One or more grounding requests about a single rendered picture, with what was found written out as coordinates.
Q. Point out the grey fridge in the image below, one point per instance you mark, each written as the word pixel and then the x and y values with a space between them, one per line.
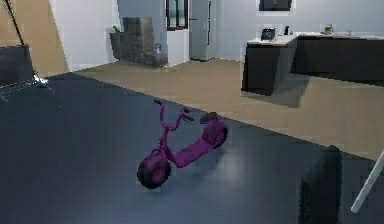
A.
pixel 202 30

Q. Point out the small black bottle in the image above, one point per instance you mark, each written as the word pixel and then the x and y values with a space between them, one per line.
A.
pixel 286 30

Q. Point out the grey sink faucet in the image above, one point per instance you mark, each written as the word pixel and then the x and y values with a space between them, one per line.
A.
pixel 348 32

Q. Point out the black toaster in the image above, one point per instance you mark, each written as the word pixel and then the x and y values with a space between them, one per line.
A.
pixel 268 33

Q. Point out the white slanted leg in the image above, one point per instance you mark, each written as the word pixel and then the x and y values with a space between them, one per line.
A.
pixel 368 183

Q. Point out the dark kitchen counter cabinet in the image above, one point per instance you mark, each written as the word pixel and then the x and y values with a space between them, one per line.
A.
pixel 266 65

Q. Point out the dark framed wall picture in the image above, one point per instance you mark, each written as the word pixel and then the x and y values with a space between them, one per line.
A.
pixel 275 4

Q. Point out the purple toy scooter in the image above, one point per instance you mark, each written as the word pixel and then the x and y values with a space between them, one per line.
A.
pixel 193 151

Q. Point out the black floor lamp pole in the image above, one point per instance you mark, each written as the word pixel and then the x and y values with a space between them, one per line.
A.
pixel 14 21

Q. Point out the dark framed window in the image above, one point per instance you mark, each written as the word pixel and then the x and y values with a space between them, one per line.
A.
pixel 177 14

